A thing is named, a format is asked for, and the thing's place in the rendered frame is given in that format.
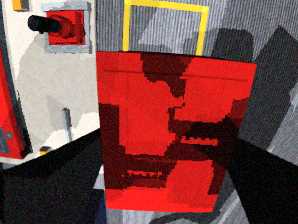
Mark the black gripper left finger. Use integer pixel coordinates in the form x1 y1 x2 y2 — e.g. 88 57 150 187
0 128 102 224

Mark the yellow tape outline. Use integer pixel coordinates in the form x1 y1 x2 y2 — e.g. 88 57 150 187
122 0 209 56

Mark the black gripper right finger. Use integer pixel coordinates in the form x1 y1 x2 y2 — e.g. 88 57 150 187
227 137 298 224

